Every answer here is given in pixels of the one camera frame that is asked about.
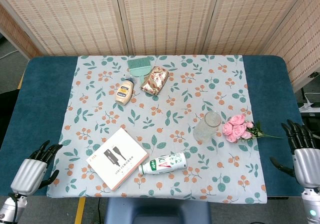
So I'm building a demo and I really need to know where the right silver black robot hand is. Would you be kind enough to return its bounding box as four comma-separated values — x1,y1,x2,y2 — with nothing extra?
269,119,320,191

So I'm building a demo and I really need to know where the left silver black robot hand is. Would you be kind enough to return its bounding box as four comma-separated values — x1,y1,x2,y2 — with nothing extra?
10,140,64,196

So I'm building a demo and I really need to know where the pink rose bouquet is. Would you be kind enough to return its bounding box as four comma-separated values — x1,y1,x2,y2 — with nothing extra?
222,114,284,144

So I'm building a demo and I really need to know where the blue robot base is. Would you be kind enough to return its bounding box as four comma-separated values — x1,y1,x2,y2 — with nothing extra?
103,197,212,224

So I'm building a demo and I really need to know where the mint green hand brush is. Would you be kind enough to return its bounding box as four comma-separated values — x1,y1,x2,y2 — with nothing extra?
126,56,153,85

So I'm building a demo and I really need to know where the white power strip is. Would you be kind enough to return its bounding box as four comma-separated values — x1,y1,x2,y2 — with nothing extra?
298,103,316,113

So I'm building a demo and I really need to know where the white product box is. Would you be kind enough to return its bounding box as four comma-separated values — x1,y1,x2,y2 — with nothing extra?
85,127,150,192

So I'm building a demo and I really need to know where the beige squeeze sauce bottle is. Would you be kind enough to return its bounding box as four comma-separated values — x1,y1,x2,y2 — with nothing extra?
114,78,135,106

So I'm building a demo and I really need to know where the white green drink bottle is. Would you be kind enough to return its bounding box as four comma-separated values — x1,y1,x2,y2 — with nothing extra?
138,151,188,176

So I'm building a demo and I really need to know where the floral leaf print tablecloth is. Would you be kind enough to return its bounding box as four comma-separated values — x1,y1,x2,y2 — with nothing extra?
46,55,268,204

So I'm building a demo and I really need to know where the gold red snack packet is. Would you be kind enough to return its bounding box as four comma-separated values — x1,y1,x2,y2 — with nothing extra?
139,66,170,96

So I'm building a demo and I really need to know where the woven bamboo folding screen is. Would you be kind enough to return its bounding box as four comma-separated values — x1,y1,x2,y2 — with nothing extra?
0,0,320,93

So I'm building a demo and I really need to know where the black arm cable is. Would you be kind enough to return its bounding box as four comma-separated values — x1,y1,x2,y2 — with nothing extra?
7,192,21,224

